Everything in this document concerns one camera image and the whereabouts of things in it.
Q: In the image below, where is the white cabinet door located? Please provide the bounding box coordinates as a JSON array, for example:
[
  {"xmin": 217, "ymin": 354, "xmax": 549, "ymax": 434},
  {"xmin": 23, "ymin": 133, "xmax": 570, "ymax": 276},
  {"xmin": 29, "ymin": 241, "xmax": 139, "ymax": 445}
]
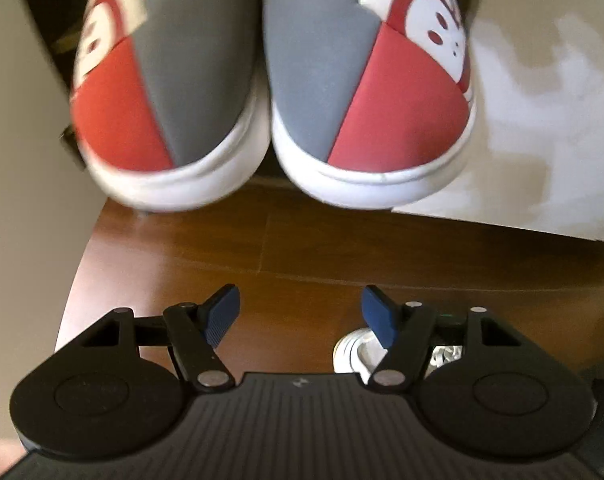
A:
[
  {"xmin": 392, "ymin": 0, "xmax": 604, "ymax": 256},
  {"xmin": 0, "ymin": 0, "xmax": 100, "ymax": 461}
]

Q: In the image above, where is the white green sneaker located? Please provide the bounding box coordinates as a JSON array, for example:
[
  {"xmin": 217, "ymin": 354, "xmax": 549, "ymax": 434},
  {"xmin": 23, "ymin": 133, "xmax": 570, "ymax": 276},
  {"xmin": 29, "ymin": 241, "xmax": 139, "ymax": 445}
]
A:
[{"xmin": 333, "ymin": 327, "xmax": 465, "ymax": 376}]

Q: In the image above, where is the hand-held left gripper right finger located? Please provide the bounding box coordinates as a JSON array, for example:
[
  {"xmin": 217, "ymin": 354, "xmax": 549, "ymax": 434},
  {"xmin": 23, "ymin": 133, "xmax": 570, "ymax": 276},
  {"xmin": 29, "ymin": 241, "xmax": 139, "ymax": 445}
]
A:
[{"xmin": 361, "ymin": 285, "xmax": 524, "ymax": 393}]

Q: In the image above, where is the red grey cartoon slipper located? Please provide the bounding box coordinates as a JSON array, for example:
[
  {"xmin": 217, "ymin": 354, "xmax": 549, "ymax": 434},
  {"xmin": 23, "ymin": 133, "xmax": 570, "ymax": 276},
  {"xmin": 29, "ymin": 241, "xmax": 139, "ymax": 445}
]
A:
[
  {"xmin": 262, "ymin": 0, "xmax": 479, "ymax": 211},
  {"xmin": 69, "ymin": 0, "xmax": 270, "ymax": 213}
]

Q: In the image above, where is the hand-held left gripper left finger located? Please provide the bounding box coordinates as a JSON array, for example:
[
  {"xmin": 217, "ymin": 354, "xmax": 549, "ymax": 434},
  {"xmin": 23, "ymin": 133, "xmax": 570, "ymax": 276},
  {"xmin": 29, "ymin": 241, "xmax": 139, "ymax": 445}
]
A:
[{"xmin": 76, "ymin": 283, "xmax": 243, "ymax": 393}]

